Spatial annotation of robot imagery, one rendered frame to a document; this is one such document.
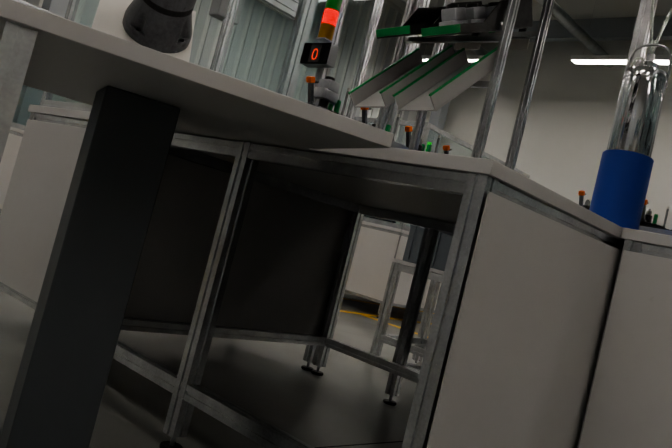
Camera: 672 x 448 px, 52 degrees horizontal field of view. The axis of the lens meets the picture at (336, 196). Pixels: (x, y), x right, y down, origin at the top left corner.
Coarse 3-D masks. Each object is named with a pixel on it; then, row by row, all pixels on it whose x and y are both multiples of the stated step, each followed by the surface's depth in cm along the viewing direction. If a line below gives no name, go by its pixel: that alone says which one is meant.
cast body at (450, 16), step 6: (450, 6) 170; (456, 6) 170; (444, 12) 171; (450, 12) 170; (456, 12) 169; (462, 12) 171; (444, 18) 171; (450, 18) 170; (456, 18) 169; (462, 18) 171; (444, 24) 170; (450, 24) 169
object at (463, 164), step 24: (264, 144) 180; (264, 168) 261; (288, 168) 234; (432, 168) 145; (456, 168) 138; (480, 168) 135; (504, 168) 137; (336, 192) 291; (360, 192) 258; (384, 192) 232; (408, 192) 211; (432, 192) 193; (528, 192) 146; (552, 192) 154; (432, 216) 289; (456, 216) 256; (576, 216) 165; (600, 216) 176; (624, 240) 191
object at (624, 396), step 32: (640, 256) 183; (640, 288) 181; (608, 320) 184; (640, 320) 179; (608, 352) 183; (640, 352) 178; (608, 384) 181; (640, 384) 176; (608, 416) 179; (640, 416) 174
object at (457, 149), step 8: (400, 128) 716; (400, 136) 714; (432, 136) 703; (432, 144) 704; (440, 144) 714; (448, 144) 725; (456, 144) 735; (440, 152) 716; (456, 152) 737; (464, 152) 748; (368, 216) 719; (408, 224) 694
